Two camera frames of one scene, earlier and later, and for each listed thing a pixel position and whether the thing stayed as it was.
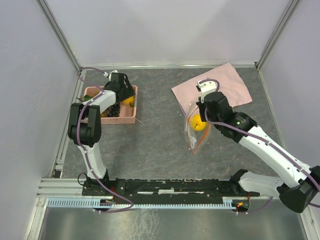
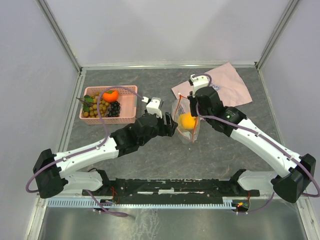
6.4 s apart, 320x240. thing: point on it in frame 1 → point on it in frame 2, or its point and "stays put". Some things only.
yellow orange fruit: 197,123 → 188,127
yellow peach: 130,100 → 186,121
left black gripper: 129,90 → 168,129
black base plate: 144,191 stays put
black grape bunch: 114,110 stays put
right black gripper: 201,106 → 192,99
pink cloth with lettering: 230,83 stays put
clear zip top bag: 195,139 → 187,126
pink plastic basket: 127,114 stays put
